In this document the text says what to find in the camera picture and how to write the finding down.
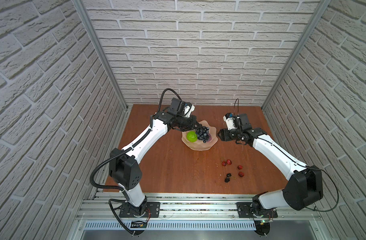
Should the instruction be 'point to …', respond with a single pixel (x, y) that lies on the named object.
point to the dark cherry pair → (228, 176)
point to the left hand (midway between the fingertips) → (202, 123)
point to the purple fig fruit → (210, 138)
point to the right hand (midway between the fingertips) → (223, 132)
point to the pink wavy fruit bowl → (199, 145)
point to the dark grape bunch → (203, 133)
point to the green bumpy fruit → (191, 136)
